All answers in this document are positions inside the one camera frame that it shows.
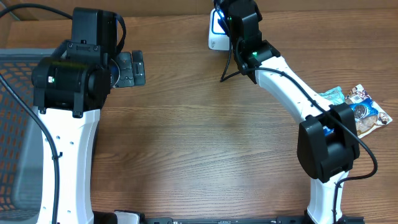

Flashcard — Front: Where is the mint green tissue packet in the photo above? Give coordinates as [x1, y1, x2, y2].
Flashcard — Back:
[319, 86, 345, 105]

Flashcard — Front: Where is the blue snack packet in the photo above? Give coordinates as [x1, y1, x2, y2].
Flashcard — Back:
[322, 98, 379, 137]

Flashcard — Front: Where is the beige dried mushroom bag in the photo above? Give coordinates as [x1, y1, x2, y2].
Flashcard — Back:
[345, 84, 393, 138]

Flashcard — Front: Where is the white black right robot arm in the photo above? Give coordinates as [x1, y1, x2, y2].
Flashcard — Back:
[214, 1, 364, 223]

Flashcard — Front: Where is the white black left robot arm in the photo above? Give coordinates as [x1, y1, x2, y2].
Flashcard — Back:
[32, 7, 146, 224]

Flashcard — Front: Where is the white barcode scanner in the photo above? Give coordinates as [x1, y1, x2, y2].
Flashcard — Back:
[208, 9, 229, 51]

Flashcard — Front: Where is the grey plastic lattice basket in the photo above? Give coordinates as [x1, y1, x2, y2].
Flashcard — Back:
[1, 49, 53, 223]

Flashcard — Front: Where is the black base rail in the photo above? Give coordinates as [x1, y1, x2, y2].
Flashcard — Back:
[142, 216, 365, 224]

